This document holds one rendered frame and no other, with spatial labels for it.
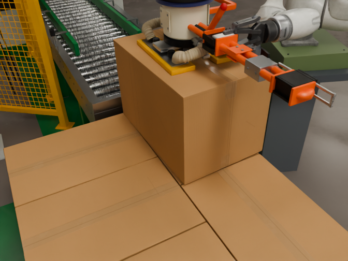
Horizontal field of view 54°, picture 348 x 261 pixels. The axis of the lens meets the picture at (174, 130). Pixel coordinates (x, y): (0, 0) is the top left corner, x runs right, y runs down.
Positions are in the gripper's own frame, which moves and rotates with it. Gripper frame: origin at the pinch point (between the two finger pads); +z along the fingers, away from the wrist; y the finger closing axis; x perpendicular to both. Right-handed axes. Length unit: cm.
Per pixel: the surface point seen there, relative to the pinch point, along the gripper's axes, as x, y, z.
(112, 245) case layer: -18, 54, 52
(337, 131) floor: 34, 109, -132
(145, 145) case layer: 26, 54, 21
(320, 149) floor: 25, 109, -105
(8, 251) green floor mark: 44, 108, 94
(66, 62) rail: 120, 49, 33
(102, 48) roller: 139, 53, 4
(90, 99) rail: 69, 49, 33
